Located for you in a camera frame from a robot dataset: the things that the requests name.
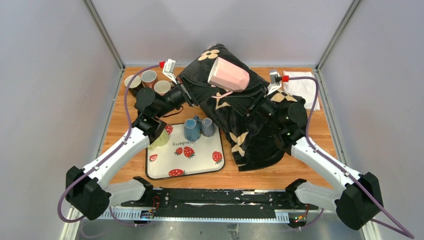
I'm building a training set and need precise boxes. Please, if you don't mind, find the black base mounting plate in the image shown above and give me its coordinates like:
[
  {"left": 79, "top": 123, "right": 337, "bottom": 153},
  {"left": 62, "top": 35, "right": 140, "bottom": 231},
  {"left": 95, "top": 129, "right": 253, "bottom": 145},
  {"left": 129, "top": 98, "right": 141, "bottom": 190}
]
[{"left": 112, "top": 188, "right": 318, "bottom": 228}]

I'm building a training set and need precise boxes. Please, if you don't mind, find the green octagonal mug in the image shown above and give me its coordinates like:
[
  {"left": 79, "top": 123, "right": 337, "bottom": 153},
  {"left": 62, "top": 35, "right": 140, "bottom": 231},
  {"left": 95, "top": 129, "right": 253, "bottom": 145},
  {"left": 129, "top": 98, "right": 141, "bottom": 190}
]
[{"left": 147, "top": 129, "right": 170, "bottom": 150}]

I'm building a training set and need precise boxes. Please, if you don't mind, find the white folded cloth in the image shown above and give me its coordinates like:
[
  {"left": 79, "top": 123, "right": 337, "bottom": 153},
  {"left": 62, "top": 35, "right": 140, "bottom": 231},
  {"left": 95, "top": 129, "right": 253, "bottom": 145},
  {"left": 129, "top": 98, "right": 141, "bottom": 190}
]
[{"left": 283, "top": 71, "right": 316, "bottom": 110}]

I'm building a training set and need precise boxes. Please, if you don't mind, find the grey blue dotted mug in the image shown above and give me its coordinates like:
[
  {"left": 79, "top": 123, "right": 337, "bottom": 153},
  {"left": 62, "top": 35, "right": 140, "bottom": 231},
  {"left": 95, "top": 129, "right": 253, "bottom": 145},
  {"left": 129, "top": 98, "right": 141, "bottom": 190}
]
[{"left": 201, "top": 117, "right": 216, "bottom": 137}]

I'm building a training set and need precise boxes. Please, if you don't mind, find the brown pink mug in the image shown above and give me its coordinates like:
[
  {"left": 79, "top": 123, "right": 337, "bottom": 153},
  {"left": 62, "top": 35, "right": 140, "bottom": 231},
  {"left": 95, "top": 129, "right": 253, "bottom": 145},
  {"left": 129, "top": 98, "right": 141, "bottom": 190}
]
[{"left": 140, "top": 70, "right": 158, "bottom": 89}]

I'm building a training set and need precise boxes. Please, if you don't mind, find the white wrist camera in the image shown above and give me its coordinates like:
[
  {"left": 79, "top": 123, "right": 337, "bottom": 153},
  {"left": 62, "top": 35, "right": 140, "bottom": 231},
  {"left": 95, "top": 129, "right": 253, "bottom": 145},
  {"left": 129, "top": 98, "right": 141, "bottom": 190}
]
[
  {"left": 162, "top": 58, "right": 178, "bottom": 85},
  {"left": 267, "top": 69, "right": 282, "bottom": 96}
]

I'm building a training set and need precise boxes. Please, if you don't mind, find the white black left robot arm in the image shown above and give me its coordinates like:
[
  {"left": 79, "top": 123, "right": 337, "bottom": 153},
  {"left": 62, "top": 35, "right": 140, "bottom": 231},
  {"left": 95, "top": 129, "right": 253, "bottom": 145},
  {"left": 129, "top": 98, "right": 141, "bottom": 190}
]
[{"left": 60, "top": 75, "right": 219, "bottom": 221}]

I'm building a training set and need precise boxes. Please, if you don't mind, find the black mug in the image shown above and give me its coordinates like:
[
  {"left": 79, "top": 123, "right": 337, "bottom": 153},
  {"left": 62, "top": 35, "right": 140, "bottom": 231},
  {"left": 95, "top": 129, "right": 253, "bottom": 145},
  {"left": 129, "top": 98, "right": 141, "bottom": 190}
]
[{"left": 124, "top": 75, "right": 144, "bottom": 97}]

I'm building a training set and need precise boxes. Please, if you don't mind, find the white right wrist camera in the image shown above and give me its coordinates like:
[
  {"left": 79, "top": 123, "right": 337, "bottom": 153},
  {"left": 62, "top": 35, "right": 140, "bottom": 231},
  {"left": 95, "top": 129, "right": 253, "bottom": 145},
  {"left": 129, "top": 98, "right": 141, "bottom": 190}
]
[{"left": 267, "top": 69, "right": 282, "bottom": 96}]

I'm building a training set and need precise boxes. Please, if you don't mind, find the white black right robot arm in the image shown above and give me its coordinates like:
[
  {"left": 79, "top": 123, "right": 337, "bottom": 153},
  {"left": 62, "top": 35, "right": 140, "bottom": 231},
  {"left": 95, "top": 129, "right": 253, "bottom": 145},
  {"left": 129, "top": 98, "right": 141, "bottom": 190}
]
[{"left": 225, "top": 89, "right": 383, "bottom": 230}]

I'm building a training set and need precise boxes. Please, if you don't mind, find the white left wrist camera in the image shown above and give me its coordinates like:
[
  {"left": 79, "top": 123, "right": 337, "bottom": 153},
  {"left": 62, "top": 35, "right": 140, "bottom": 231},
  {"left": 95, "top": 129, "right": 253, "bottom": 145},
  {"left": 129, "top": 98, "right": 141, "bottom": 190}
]
[{"left": 162, "top": 58, "right": 178, "bottom": 85}]

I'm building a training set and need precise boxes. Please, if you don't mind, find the black floral plush blanket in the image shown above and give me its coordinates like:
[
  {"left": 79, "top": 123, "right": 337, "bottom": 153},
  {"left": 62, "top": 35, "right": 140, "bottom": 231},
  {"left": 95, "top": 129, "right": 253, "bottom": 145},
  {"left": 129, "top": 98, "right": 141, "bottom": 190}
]
[{"left": 178, "top": 43, "right": 306, "bottom": 172}]

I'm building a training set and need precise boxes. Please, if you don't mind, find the white strawberry tray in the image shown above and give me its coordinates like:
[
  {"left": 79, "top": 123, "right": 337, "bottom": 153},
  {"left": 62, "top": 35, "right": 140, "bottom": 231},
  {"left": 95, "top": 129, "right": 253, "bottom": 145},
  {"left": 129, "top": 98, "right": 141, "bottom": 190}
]
[{"left": 145, "top": 123, "right": 225, "bottom": 180}]

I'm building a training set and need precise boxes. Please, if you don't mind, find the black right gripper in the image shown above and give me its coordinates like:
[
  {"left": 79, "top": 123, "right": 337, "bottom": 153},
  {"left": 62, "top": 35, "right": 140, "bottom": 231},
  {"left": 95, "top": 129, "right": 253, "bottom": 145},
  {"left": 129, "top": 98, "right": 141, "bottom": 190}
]
[{"left": 223, "top": 82, "right": 286, "bottom": 130}]

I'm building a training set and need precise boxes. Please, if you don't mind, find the pink octagonal mug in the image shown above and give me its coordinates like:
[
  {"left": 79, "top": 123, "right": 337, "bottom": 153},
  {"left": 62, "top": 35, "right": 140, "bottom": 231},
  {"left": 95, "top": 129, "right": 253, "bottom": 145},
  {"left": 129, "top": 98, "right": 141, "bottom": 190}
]
[{"left": 207, "top": 57, "right": 250, "bottom": 99}]

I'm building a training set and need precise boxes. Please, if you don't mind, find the pink round mug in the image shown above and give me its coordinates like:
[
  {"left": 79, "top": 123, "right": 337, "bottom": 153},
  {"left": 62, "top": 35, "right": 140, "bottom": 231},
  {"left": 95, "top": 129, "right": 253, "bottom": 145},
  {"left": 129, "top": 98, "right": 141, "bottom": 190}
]
[{"left": 153, "top": 80, "right": 172, "bottom": 96}]

